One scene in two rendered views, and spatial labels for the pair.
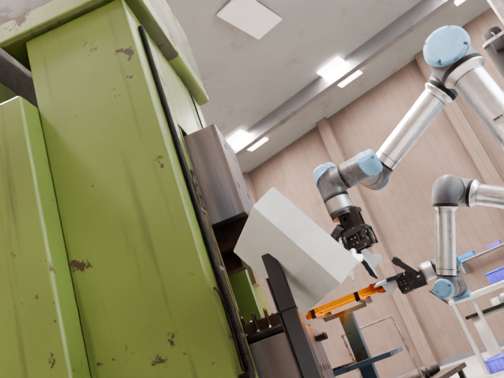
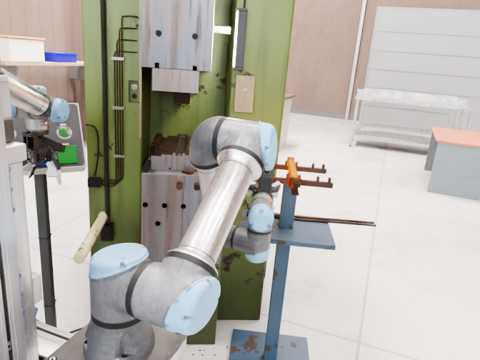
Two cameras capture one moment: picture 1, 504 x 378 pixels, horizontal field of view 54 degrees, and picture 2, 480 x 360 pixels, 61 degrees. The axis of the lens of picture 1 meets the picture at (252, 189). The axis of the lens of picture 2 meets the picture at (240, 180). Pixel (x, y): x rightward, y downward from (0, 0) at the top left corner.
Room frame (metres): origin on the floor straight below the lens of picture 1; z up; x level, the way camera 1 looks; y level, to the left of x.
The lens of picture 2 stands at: (1.78, -1.77, 1.45)
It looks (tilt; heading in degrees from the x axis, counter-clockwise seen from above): 17 degrees down; 77
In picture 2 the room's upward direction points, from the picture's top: 5 degrees clockwise
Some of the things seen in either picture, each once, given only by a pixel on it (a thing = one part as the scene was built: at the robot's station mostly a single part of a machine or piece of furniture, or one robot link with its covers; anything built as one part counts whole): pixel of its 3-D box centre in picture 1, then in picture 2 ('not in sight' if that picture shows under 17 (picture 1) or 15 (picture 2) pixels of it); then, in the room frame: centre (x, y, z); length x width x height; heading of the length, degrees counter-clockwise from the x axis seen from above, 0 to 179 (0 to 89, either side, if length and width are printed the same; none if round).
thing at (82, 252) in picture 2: not in sight; (92, 235); (1.53, -0.02, 0.62); 0.44 x 0.05 x 0.05; 84
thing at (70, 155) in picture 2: not in sight; (66, 155); (1.45, -0.07, 1.01); 0.07 x 0.05 x 0.07; 19
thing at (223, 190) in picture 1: (196, 199); (188, 23); (1.95, 0.24, 1.56); 0.42 x 0.39 x 0.40; 84
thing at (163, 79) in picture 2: (210, 251); (178, 78); (1.90, 0.24, 1.32); 0.42 x 0.20 x 0.10; 84
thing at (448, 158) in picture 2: not in sight; (453, 160); (5.72, 2.72, 0.33); 1.26 x 0.63 x 0.65; 56
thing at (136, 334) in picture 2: not in sight; (119, 325); (1.72, -1.00, 0.87); 0.15 x 0.15 x 0.10
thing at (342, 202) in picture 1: (340, 207); (38, 124); (1.39, -0.22, 1.16); 0.08 x 0.08 x 0.05
